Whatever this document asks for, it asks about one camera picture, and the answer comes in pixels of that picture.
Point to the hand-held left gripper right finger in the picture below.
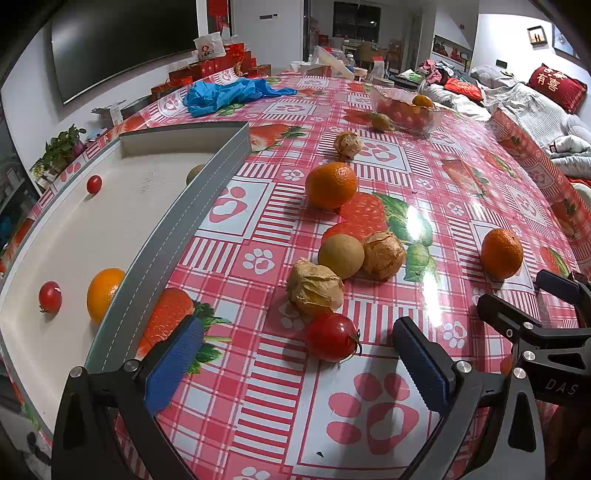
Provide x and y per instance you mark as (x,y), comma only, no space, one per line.
(422,364)

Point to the green potted plant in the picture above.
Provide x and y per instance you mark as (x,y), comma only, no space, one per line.
(60,147)

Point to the clear glass bowl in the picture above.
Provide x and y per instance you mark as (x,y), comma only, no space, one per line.
(434,121)

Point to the white bag with red print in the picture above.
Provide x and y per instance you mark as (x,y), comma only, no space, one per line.
(210,46)

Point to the white tray with grey rim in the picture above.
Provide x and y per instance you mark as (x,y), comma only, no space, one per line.
(138,207)

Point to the orange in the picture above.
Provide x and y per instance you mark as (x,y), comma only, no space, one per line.
(422,101)
(331,185)
(502,253)
(104,295)

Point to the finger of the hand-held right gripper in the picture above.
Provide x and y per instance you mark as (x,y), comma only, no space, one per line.
(558,286)
(503,316)

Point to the red wall banner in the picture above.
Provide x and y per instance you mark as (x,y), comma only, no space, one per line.
(218,11)

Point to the pile of cherry tomatoes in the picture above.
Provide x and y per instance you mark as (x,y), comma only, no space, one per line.
(408,117)

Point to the red embroidered pillow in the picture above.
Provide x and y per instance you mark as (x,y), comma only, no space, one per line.
(556,87)

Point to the large picture frame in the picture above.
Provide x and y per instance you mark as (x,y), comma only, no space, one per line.
(565,41)

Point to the clear plastic container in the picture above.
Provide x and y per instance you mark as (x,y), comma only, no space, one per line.
(332,60)

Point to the round brown kiwi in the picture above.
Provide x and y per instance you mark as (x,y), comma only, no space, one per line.
(340,256)
(195,175)
(381,122)

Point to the small picture frame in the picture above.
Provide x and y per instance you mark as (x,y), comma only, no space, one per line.
(536,36)

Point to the husked physalis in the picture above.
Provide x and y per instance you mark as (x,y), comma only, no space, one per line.
(314,288)
(347,145)
(383,256)

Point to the black television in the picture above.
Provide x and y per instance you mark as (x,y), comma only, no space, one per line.
(120,41)

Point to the red tomato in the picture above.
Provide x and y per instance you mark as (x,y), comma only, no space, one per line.
(94,184)
(331,337)
(50,296)

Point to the white plastic bottle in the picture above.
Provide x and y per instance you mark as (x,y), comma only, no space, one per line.
(378,68)

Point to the heap of blue disposable gloves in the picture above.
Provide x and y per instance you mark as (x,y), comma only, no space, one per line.
(221,97)

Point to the red garment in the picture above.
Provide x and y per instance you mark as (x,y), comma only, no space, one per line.
(464,89)

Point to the grey bedding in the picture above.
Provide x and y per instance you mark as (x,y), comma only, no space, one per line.
(521,106)

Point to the red checked strawberry tablecloth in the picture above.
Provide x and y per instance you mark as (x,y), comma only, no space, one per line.
(277,406)

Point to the stack of red gift boxes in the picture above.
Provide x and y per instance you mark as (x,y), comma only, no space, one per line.
(203,69)

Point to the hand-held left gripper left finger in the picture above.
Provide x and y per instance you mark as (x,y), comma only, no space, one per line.
(173,364)

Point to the dark window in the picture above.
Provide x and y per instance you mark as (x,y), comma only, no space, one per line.
(356,18)

